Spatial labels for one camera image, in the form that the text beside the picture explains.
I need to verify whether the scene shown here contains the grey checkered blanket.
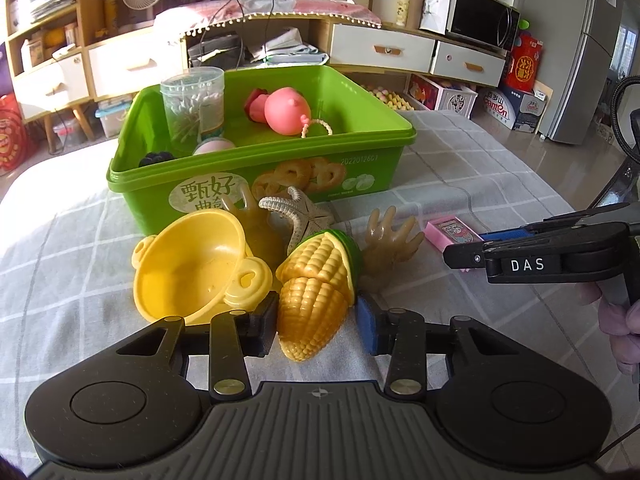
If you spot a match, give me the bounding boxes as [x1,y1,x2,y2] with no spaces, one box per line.
[0,109,608,411]

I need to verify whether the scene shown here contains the egg tray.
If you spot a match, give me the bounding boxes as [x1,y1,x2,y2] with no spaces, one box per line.
[367,85,416,111]

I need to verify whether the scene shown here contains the stack of papers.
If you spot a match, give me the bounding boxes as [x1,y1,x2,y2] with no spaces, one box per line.
[27,0,78,23]

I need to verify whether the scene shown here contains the beige toy starfish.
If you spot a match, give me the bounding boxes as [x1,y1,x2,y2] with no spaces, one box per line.
[258,186,335,256]

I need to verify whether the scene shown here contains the pink card box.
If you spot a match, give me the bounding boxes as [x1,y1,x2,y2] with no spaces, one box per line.
[424,215,485,273]

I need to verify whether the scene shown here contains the black microwave oven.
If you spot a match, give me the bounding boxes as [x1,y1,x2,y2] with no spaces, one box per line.
[420,0,521,53]

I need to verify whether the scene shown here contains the purple toy grapes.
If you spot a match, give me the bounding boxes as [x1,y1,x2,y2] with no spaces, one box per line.
[138,149,174,168]

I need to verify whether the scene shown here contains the red gift box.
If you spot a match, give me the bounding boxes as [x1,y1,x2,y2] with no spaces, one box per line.
[502,30,543,93]

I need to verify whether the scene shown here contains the brown rubber hand toy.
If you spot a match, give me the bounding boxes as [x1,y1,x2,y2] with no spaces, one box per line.
[359,206,426,295]

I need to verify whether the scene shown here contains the red printed bag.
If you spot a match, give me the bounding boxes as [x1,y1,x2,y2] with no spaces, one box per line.
[0,92,31,171]

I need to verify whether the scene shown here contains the clear storage box blue lid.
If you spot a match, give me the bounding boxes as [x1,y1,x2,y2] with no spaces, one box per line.
[95,100,133,138]

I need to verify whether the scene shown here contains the green plastic storage box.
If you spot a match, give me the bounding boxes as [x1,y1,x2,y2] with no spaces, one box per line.
[106,64,418,237]

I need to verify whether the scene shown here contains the grey refrigerator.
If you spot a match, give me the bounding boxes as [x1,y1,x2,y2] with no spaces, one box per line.
[537,0,626,145]

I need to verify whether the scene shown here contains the pale translucent round toy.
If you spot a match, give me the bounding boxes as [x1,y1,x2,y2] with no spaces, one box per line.
[191,136,237,157]

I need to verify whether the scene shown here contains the wooden cabinet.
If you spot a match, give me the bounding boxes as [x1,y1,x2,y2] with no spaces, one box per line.
[0,0,508,156]

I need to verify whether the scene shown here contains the pink cloth with pompom trim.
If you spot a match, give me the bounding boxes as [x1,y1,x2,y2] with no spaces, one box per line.
[155,0,383,36]

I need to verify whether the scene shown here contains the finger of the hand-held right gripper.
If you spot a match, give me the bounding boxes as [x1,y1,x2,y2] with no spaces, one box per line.
[481,202,632,244]
[442,240,493,272]

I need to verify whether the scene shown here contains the white printed crate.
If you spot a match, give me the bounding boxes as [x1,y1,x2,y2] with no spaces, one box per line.
[407,74,478,118]

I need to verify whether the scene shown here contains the yellow toy pot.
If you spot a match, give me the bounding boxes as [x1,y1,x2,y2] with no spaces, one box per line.
[131,210,274,325]

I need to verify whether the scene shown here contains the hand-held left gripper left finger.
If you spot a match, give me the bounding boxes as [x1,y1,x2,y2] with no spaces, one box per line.
[115,291,281,402]

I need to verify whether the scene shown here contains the yellow toy corn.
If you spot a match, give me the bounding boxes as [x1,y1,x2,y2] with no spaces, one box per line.
[275,229,364,363]

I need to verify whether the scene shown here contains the black electronic device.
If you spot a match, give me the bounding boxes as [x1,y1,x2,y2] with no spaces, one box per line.
[187,35,241,68]

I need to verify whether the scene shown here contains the folded light cloth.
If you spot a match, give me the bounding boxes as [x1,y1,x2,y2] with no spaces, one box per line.
[245,27,321,63]

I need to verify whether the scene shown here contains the person's right hand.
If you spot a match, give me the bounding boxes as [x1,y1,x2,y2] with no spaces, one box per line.
[580,280,640,386]

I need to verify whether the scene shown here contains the clear cotton swab jar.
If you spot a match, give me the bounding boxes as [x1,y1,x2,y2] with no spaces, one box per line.
[160,66,225,148]

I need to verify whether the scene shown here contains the pink pig toy with strap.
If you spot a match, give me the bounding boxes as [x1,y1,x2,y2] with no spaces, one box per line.
[244,86,333,139]

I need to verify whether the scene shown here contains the blue and white carton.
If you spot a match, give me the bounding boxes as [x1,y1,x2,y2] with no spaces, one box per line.
[480,85,553,133]

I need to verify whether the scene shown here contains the white cabinet drawer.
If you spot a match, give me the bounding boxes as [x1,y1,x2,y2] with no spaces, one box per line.
[89,35,183,101]
[12,52,91,121]
[327,25,436,73]
[431,42,506,86]

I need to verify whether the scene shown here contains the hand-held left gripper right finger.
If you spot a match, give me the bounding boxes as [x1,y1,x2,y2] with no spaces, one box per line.
[356,294,506,398]

